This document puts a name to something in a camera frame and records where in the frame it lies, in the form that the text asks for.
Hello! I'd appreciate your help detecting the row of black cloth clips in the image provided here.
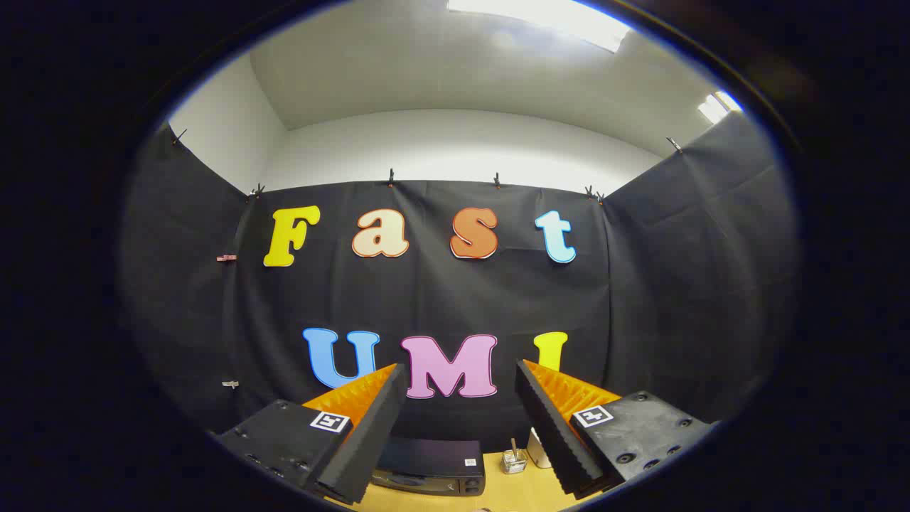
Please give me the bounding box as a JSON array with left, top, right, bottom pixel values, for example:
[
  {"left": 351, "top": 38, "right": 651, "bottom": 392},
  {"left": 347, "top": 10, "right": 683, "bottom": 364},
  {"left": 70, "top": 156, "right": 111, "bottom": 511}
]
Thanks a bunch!
[{"left": 171, "top": 127, "right": 685, "bottom": 203}]

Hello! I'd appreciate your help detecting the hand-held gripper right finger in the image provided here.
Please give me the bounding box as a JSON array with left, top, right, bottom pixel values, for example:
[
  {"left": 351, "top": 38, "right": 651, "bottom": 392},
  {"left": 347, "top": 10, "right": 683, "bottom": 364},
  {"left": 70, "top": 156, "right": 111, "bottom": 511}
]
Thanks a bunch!
[{"left": 515, "top": 359, "right": 714, "bottom": 498}]

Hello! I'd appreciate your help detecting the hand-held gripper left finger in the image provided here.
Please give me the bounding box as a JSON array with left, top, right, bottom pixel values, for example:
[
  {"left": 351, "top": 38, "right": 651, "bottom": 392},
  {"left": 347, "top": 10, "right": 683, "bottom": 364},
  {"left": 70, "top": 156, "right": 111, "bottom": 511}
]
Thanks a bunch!
[{"left": 213, "top": 363, "right": 408, "bottom": 506}]

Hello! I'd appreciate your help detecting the black toaster oven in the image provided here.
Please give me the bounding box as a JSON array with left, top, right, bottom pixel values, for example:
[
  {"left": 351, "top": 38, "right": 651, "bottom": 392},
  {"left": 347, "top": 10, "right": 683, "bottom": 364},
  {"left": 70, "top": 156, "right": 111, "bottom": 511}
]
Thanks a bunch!
[{"left": 370, "top": 437, "right": 486, "bottom": 496}]

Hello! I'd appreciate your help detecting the ceiling light panel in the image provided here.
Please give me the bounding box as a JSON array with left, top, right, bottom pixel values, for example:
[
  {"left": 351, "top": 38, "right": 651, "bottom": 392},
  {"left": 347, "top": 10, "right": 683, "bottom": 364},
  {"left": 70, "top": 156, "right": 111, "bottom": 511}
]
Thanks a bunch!
[
  {"left": 446, "top": 0, "right": 632, "bottom": 54},
  {"left": 697, "top": 90, "right": 744, "bottom": 125}
]

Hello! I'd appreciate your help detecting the white bread toaster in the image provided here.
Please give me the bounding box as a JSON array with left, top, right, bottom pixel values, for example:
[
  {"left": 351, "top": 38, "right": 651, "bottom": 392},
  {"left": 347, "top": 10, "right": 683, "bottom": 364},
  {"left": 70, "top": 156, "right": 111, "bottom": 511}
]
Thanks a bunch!
[{"left": 528, "top": 427, "right": 554, "bottom": 469}]

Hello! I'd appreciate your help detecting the black backdrop cloth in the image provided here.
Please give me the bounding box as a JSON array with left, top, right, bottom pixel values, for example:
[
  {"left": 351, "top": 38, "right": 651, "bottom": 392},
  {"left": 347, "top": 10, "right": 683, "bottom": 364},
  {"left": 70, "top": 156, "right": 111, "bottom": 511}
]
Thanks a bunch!
[{"left": 117, "top": 110, "right": 801, "bottom": 452}]

